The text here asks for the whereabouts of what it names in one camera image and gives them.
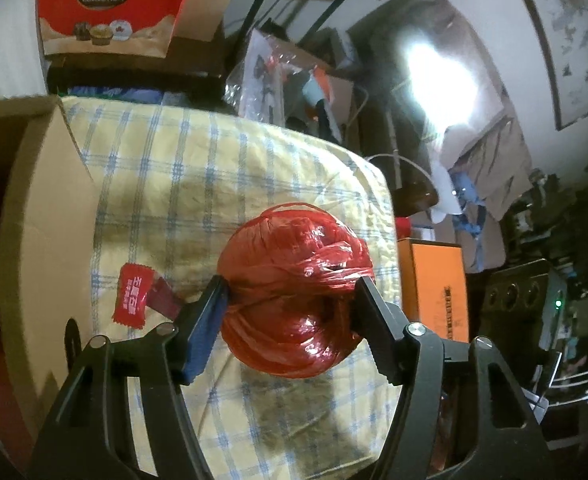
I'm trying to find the brown cardboard box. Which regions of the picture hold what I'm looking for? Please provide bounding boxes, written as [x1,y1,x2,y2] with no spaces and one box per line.
[0,95,100,456]

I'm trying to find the white cable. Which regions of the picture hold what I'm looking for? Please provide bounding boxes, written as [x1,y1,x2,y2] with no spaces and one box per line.
[366,152,435,191]

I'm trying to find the blue cloth strips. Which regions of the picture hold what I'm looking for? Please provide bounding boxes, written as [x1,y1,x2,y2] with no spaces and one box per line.
[448,170,489,271]

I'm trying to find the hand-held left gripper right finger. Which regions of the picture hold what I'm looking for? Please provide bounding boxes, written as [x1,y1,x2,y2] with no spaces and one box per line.
[351,276,549,480]

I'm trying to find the white paper sheet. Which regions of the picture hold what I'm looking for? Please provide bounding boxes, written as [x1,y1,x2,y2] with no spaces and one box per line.
[429,165,467,223]

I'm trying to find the dark red candy packet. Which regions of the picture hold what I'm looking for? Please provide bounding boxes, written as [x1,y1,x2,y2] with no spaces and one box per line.
[146,277,187,318]

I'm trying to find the white wire rack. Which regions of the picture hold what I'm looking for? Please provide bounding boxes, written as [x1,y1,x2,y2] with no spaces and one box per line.
[538,360,588,411]

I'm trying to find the red Ferrero Collection box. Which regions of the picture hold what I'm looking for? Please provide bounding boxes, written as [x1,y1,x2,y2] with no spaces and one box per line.
[36,0,199,58]

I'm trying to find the framed ink painting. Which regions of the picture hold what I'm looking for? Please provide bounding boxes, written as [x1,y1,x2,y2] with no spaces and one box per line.
[504,0,588,131]

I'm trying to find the red plastic twine ball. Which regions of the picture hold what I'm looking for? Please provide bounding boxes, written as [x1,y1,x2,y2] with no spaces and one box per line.
[216,200,377,378]

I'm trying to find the clear plastic bag of items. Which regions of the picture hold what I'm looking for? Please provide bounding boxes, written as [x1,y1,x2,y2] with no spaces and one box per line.
[224,27,355,136]

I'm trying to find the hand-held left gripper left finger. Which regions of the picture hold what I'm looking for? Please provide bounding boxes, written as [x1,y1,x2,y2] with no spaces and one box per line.
[26,274,231,480]

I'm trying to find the dark cluttered shelf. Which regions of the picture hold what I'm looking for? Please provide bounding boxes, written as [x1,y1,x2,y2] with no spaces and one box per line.
[504,172,564,261]

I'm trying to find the orange box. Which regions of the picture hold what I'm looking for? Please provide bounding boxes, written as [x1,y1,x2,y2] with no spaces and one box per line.
[396,237,469,343]

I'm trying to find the tall plain cardboard box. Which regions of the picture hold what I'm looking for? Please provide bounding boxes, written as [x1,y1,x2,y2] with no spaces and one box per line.
[171,0,255,43]

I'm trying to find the yellow blue checked cloth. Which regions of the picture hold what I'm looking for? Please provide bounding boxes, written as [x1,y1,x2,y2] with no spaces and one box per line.
[56,95,405,480]

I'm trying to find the sofa with beige cover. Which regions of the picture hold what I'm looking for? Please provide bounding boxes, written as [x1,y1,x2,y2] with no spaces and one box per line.
[349,0,534,271]

